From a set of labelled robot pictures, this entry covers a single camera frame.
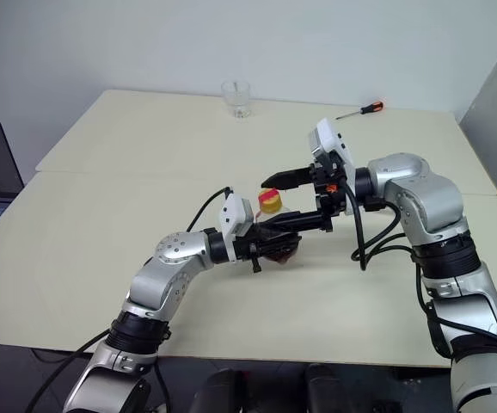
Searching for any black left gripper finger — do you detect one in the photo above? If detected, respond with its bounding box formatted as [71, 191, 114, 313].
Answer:
[255, 220, 302, 245]
[268, 242, 300, 262]

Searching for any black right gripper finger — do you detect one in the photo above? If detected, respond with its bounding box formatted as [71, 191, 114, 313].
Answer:
[260, 166, 315, 191]
[268, 209, 334, 233]

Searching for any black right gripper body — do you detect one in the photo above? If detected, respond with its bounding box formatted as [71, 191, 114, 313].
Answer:
[310, 160, 349, 220]

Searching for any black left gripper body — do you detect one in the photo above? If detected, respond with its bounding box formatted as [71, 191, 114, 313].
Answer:
[232, 226, 276, 275]

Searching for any clear bottle with yellow cap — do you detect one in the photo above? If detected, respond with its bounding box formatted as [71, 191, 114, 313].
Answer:
[255, 188, 300, 264]

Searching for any orange and black screwdriver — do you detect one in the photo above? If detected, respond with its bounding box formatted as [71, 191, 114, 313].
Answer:
[334, 99, 387, 120]

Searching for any clear glass tumbler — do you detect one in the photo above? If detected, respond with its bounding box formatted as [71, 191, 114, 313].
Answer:
[220, 78, 253, 120]

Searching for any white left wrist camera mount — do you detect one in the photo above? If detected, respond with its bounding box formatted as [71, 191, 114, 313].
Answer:
[217, 193, 255, 238]

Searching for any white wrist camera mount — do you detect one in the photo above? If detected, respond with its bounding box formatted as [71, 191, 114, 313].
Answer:
[217, 193, 255, 238]
[307, 117, 355, 182]

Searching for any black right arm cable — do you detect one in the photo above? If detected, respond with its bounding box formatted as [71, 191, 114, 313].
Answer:
[342, 184, 413, 273]

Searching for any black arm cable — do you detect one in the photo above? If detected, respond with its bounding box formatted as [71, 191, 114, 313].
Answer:
[342, 184, 413, 273]
[186, 185, 235, 233]

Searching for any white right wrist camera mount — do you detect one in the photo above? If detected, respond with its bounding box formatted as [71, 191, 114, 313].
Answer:
[307, 117, 355, 182]

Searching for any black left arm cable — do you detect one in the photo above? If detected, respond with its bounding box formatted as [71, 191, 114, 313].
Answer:
[186, 185, 235, 233]

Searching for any thick black cable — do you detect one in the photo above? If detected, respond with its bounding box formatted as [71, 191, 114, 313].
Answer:
[31, 329, 117, 413]

